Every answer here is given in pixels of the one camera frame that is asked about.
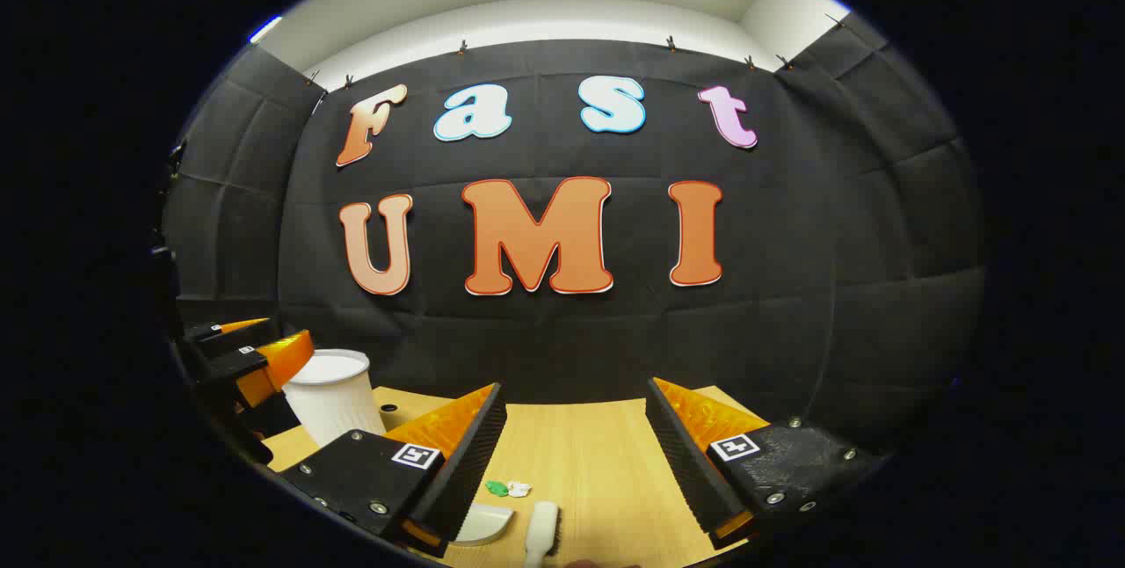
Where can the green paper ball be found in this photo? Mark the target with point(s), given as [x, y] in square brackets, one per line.
[497, 488]

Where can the white ribbed garbage bin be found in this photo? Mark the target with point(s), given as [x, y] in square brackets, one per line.
[334, 401]

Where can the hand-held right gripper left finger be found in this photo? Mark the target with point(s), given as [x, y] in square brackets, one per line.
[466, 462]

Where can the small grey broom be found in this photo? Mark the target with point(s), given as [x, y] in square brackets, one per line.
[540, 533]

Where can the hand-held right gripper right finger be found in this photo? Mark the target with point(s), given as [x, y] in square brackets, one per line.
[681, 449]

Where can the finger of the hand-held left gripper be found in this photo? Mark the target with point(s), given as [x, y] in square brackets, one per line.
[211, 332]
[233, 367]

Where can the grey plastic dustpan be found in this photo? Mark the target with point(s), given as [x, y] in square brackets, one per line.
[483, 526]

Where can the white paper ball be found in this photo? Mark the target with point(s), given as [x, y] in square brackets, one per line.
[519, 489]

